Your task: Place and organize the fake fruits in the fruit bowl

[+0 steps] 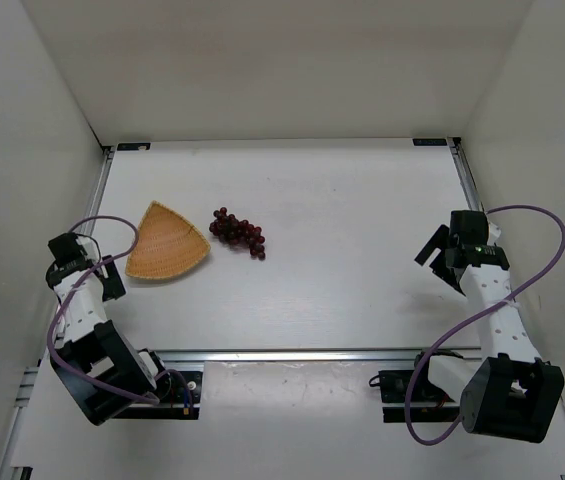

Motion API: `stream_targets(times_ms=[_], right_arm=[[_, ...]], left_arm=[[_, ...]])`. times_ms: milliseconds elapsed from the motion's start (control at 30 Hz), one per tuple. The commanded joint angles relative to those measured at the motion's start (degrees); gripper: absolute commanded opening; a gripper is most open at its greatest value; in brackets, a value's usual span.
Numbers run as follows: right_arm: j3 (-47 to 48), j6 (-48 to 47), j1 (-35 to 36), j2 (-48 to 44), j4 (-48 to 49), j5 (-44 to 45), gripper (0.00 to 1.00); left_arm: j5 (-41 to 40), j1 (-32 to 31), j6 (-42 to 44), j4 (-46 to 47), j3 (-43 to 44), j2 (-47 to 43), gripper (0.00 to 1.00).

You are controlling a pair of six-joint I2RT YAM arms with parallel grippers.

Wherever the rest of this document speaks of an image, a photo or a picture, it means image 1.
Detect dark red fake grapes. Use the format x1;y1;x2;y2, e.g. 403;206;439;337
208;207;266;261

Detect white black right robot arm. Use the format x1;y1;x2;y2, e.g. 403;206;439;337
404;209;565;444

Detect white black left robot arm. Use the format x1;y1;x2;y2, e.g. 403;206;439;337
46;232;161;426

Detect woven bamboo fruit bowl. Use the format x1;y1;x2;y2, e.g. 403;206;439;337
125;201;211;281

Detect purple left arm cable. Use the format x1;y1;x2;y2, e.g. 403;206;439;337
47;215;193;406

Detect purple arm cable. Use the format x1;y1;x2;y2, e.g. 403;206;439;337
405;204;565;446
47;215;193;406

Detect aluminium left side rail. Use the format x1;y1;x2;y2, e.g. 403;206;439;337
86;146;115;217

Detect aluminium rail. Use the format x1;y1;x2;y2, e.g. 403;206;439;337
448;137;483;211
151;348;486;365
86;146;115;217

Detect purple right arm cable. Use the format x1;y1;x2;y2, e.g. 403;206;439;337
405;204;565;446

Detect aluminium right side rail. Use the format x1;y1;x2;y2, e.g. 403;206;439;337
448;137;483;211

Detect black right corner bracket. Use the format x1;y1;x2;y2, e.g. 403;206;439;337
412;138;447;147

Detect black corner bracket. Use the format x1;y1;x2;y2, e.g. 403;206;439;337
116;142;151;152
412;138;447;147

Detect black left corner bracket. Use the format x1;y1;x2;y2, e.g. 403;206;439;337
116;142;151;152

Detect aluminium front rail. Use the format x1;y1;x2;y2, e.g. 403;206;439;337
151;348;486;365

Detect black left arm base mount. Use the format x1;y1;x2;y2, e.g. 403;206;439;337
114;362;204;421

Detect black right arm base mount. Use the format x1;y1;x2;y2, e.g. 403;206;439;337
368;351;459;424

